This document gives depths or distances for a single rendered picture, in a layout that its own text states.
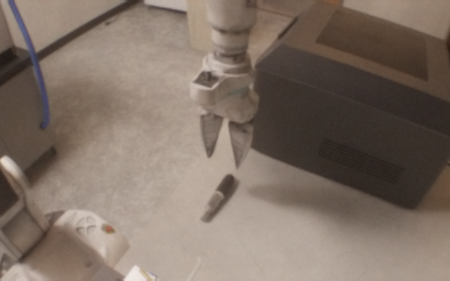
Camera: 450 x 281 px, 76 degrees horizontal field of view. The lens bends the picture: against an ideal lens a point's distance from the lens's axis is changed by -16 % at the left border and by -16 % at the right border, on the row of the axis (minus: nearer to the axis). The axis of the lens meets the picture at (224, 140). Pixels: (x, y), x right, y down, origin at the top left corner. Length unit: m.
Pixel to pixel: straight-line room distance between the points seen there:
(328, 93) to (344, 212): 0.28
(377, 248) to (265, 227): 0.26
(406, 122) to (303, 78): 0.23
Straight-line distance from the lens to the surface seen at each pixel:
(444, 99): 0.72
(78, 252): 1.47
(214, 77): 0.50
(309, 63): 0.70
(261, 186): 0.80
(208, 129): 0.65
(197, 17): 2.94
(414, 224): 0.87
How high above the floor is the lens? 1.53
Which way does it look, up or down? 44 degrees down
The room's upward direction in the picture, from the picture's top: 3 degrees clockwise
